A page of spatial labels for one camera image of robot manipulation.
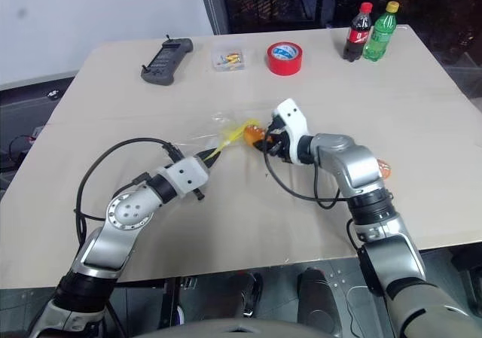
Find black handheld remote controller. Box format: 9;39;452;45
140;33;194;85

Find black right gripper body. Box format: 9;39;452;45
263;114;299;165

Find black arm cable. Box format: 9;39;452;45
262;134;344;209
73;137;182;248

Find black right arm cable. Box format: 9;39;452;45
262;134;344;209

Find small clear plastic box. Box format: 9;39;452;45
209;44;252;73

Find grey robot torso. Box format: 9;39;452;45
137;318;316;338

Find dark rounded shape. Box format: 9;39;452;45
296;267;340;333

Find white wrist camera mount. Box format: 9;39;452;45
276;98;314;165
156;156;210;199

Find orange snack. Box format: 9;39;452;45
376;157;395;179
242;124;265;145

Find clear plastic zip bag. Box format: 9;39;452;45
175;103;280;155

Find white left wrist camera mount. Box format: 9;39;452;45
156;156;210;199

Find green soda bottle yellow cap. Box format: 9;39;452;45
361;1;400;62

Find red tape roll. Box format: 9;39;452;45
266;41;304;77

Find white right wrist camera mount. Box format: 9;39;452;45
276;98;314;165

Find cola bottle red cap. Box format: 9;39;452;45
342;2;374;62

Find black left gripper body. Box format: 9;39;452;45
197;151;215;173

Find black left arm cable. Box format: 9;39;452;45
73;137;182;248

